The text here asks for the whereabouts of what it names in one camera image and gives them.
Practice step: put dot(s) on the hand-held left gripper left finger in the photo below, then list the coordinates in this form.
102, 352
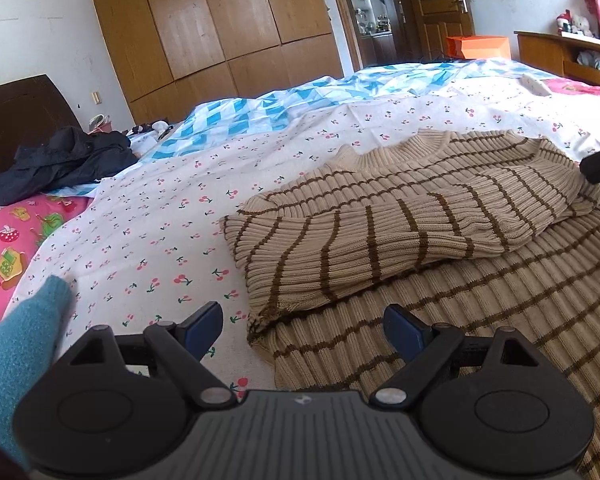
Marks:
205, 327

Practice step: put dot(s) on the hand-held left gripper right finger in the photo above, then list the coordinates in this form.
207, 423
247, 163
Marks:
405, 330

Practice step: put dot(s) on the beige brown striped knit sweater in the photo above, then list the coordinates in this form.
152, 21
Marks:
380, 200

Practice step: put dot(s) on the white plastic bag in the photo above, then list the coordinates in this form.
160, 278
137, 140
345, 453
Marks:
597, 62

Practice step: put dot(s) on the wooden shelf cabinet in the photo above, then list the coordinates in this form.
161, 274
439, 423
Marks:
540, 52

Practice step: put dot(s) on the red white plush toy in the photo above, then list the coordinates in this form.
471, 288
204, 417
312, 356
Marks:
563, 22

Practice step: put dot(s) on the white cherry print bed sheet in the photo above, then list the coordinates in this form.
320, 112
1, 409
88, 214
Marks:
155, 210

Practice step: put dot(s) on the orange box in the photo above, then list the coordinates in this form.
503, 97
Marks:
480, 47

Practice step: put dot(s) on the teal knit garment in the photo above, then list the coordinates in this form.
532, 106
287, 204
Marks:
15, 350

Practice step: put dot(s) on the white round object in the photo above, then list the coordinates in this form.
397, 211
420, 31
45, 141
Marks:
160, 126

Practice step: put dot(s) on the pink printed bed sheet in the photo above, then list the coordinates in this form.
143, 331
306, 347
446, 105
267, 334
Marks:
10, 250

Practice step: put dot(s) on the wooden door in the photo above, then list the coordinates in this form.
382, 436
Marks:
440, 5

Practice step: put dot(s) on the blue white patterned quilt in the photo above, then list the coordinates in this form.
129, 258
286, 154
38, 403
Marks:
230, 115

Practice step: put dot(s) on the dark jacket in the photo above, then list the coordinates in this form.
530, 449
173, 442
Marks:
55, 165

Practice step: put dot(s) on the pink small basket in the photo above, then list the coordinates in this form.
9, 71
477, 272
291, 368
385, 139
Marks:
101, 124

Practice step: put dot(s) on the dark wooden headboard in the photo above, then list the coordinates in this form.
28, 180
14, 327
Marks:
20, 110

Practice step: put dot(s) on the wooden wardrobe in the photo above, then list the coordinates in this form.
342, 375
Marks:
205, 20

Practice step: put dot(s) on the wall switch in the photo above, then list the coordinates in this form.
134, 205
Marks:
97, 98

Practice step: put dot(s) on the wooden door frame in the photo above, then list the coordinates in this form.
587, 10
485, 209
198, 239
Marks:
342, 10

